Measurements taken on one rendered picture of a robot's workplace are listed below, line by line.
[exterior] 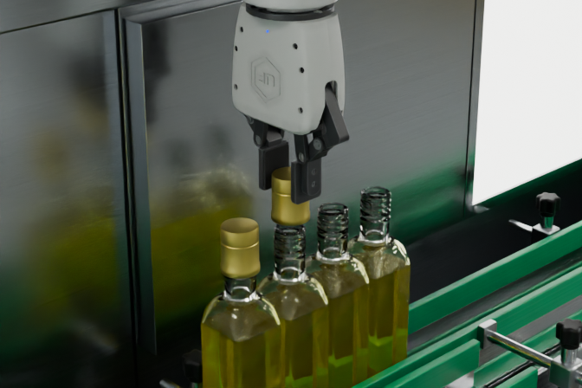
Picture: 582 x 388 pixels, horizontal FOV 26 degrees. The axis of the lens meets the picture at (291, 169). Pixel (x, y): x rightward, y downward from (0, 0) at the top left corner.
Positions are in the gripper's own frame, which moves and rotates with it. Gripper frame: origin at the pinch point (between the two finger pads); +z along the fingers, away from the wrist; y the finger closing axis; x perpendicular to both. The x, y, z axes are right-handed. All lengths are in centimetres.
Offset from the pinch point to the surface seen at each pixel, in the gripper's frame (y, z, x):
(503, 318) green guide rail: 4.2, 23.7, 27.7
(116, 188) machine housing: -15.2, 3.9, -8.2
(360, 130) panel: -12.0, 5.0, 21.7
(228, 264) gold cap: 0.1, 6.6, -7.5
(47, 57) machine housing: -15.2, -10.3, -14.6
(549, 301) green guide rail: 4.2, 24.8, 36.0
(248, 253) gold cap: 1.4, 5.5, -6.2
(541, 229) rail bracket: -5, 23, 47
